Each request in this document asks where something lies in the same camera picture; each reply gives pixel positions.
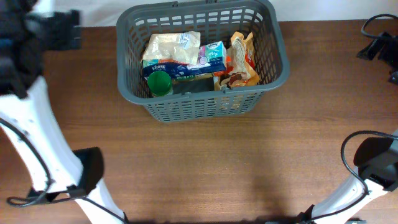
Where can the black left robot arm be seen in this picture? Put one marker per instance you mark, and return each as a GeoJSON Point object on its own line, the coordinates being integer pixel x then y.
{"type": "Point", "coordinates": [58, 173]}

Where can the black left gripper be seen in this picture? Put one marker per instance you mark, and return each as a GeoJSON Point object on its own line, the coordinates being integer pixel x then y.
{"type": "Point", "coordinates": [57, 31]}

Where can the blue carton box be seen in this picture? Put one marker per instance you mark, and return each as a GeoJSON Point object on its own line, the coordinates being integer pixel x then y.
{"type": "Point", "coordinates": [211, 59]}

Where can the grey plastic basket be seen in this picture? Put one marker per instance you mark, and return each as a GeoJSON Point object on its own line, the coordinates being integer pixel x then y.
{"type": "Point", "coordinates": [215, 21]}

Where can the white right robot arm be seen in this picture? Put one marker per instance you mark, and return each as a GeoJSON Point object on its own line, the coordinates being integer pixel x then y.
{"type": "Point", "coordinates": [374, 175]}

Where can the orange snack bag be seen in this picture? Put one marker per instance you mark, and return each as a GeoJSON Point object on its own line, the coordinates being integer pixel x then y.
{"type": "Point", "coordinates": [240, 64]}

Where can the green lid jar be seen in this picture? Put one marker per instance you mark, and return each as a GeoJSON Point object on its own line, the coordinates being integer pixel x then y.
{"type": "Point", "coordinates": [160, 84]}

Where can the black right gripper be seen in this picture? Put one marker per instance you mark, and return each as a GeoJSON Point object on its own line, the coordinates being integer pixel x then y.
{"type": "Point", "coordinates": [388, 55]}

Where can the white plastic bag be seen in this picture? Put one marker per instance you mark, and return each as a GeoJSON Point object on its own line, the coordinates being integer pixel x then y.
{"type": "Point", "coordinates": [180, 47]}

